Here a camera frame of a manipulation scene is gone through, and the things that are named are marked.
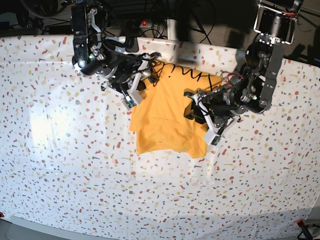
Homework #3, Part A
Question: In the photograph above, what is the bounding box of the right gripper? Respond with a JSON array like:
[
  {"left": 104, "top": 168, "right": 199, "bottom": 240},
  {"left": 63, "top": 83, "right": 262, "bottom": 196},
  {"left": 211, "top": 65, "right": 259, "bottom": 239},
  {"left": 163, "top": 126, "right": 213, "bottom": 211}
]
[{"left": 100, "top": 52, "right": 162, "bottom": 110}]

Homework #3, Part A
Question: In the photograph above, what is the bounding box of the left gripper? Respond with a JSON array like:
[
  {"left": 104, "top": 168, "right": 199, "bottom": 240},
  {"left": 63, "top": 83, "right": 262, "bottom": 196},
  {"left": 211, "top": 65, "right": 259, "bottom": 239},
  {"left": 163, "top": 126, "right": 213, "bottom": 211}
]
[{"left": 183, "top": 87, "right": 243, "bottom": 134}]

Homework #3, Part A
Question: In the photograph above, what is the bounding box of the yellow T-shirt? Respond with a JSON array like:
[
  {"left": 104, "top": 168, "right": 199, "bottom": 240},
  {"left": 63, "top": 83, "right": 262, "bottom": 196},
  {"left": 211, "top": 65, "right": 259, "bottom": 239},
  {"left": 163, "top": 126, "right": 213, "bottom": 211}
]
[{"left": 129, "top": 61, "right": 222, "bottom": 158}]

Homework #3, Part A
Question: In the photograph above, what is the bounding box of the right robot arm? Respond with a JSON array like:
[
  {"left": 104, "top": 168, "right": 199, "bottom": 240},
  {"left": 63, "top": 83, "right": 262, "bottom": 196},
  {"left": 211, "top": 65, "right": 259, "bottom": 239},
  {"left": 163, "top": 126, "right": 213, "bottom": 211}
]
[{"left": 71, "top": 0, "right": 161, "bottom": 110}]

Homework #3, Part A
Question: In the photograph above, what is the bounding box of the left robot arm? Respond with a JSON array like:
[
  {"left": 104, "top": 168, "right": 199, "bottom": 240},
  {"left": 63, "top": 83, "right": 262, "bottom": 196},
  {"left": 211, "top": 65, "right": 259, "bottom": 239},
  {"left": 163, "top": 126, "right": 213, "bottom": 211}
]
[{"left": 95, "top": 0, "right": 302, "bottom": 151}]

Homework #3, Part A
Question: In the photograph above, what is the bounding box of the black table clamp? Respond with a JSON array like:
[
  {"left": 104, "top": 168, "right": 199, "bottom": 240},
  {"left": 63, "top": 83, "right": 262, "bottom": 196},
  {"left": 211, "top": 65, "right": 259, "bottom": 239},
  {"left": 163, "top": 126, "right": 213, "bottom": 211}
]
[{"left": 124, "top": 36, "right": 139, "bottom": 53}]

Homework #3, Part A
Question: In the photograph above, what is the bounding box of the black power strip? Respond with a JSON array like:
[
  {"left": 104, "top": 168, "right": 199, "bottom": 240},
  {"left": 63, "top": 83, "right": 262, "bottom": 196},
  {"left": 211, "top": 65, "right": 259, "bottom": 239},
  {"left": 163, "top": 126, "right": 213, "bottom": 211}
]
[{"left": 120, "top": 19, "right": 153, "bottom": 29}]

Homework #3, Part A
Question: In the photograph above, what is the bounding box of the terrazzo pattern table cloth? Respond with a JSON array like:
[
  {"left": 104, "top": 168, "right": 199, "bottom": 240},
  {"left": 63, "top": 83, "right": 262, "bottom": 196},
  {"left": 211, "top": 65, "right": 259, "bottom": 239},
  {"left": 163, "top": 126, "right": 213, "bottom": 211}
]
[{"left": 0, "top": 35, "right": 320, "bottom": 240}]

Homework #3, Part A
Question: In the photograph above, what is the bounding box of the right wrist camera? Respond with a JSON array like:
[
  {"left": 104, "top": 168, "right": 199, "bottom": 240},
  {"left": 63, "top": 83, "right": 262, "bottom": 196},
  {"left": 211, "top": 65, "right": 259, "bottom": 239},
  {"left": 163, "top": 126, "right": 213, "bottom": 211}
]
[{"left": 121, "top": 96, "right": 137, "bottom": 111}]

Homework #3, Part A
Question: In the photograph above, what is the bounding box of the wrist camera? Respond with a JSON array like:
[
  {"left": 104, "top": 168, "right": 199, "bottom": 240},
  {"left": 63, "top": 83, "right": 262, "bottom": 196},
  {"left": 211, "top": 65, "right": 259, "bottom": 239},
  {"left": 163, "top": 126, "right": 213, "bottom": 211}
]
[
  {"left": 121, "top": 96, "right": 137, "bottom": 111},
  {"left": 203, "top": 129, "right": 222, "bottom": 146}
]

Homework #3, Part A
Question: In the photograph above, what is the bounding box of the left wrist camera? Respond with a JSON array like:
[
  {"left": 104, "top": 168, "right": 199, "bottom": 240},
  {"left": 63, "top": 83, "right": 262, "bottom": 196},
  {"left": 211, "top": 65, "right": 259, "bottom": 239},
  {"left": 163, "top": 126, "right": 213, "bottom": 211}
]
[{"left": 203, "top": 129, "right": 222, "bottom": 146}]

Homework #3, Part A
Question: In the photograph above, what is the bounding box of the aluminium profile post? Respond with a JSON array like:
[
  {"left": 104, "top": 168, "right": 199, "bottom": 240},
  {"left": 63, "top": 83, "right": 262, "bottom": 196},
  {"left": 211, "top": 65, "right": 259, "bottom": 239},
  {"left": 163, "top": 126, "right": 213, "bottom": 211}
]
[{"left": 166, "top": 18, "right": 177, "bottom": 41}]

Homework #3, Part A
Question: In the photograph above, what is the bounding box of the black cable bundle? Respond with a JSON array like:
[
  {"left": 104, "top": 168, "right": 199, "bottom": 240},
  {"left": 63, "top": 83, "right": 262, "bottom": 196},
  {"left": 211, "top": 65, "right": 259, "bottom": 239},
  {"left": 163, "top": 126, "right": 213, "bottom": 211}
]
[{"left": 139, "top": 0, "right": 251, "bottom": 46}]

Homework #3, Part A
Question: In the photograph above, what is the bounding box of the red clamp handle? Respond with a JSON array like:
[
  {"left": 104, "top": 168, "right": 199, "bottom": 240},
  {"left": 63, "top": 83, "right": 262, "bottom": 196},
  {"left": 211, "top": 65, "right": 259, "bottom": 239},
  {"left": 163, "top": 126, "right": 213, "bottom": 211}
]
[{"left": 296, "top": 219, "right": 313, "bottom": 240}]

